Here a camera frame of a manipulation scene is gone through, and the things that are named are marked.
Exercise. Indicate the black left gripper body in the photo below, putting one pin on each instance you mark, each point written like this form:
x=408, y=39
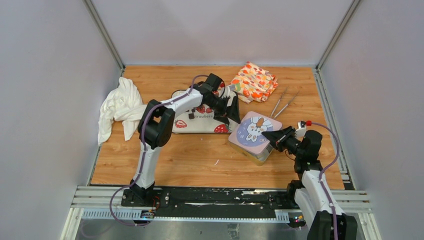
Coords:
x=219, y=105

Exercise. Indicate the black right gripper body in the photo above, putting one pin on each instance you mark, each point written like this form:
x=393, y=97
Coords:
x=290, y=143

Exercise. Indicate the strawberry print tray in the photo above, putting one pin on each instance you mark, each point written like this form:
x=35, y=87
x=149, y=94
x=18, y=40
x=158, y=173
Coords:
x=203, y=122

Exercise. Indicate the silver tin lid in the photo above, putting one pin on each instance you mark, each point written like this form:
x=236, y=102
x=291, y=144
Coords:
x=248, y=134

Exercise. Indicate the yellow tin box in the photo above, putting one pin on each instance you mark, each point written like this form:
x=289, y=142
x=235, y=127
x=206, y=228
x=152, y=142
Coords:
x=258, y=159

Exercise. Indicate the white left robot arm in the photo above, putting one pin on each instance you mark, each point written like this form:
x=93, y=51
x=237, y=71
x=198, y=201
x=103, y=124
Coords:
x=156, y=124

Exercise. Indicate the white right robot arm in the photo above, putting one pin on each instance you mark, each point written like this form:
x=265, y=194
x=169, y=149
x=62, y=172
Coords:
x=325, y=219

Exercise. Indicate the orange floral cloth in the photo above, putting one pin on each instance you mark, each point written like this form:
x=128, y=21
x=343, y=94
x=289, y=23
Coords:
x=253, y=83

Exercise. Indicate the white cloth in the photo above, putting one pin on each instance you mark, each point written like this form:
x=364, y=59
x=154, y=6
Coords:
x=123, y=104

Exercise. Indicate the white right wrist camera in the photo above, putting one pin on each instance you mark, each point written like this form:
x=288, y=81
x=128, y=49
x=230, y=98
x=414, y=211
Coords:
x=300, y=127

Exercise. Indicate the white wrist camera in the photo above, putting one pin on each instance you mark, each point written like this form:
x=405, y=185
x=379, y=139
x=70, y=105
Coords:
x=300, y=127
x=232, y=87

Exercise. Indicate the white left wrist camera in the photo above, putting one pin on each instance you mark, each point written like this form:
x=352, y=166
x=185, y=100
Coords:
x=232, y=87

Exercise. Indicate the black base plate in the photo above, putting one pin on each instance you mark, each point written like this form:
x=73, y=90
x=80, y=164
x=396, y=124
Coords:
x=208, y=202

